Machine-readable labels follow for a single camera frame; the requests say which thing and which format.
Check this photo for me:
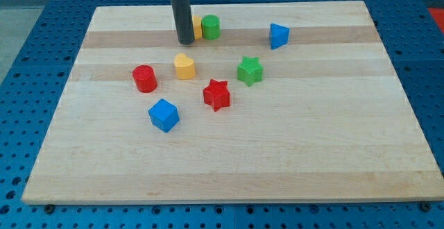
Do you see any red star block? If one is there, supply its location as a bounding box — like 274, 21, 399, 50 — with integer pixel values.
203, 79, 230, 112

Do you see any yellow heart block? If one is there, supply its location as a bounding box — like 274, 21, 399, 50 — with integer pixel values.
173, 53, 196, 80

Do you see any yellow block behind rod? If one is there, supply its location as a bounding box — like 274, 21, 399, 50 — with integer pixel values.
192, 15, 203, 40

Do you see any blue cube block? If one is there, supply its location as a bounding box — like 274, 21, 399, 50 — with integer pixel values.
148, 99, 180, 133

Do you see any blue triangle block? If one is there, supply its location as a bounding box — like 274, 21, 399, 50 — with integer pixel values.
269, 24, 290, 50

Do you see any red cylinder block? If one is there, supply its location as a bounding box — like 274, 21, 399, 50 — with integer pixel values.
132, 65, 157, 93

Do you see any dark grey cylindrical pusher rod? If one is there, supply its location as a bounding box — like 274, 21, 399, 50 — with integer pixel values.
171, 0, 195, 45

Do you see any green star block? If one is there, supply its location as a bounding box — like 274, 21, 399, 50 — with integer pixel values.
237, 56, 263, 87

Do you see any green cylinder block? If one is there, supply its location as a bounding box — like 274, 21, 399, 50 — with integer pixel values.
201, 15, 221, 40

